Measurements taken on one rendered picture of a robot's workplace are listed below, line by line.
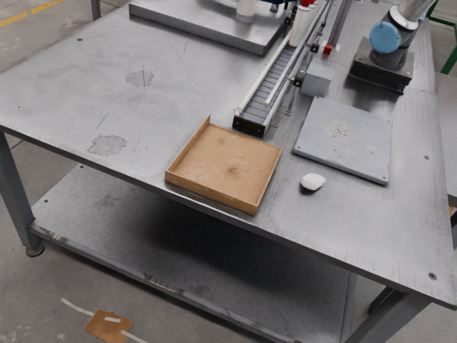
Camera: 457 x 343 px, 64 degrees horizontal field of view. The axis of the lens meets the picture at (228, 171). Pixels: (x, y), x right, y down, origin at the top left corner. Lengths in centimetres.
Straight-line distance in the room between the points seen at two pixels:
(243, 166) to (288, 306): 69
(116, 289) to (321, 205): 105
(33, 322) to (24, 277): 22
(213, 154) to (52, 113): 51
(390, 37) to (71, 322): 165
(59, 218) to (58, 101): 62
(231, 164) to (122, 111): 41
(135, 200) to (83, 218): 24
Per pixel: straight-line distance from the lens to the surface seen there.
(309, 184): 105
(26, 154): 241
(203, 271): 155
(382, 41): 152
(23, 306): 181
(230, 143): 114
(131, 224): 168
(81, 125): 119
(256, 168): 108
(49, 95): 133
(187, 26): 177
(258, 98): 129
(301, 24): 167
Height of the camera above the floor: 156
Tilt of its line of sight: 44 degrees down
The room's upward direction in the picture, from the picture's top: 12 degrees clockwise
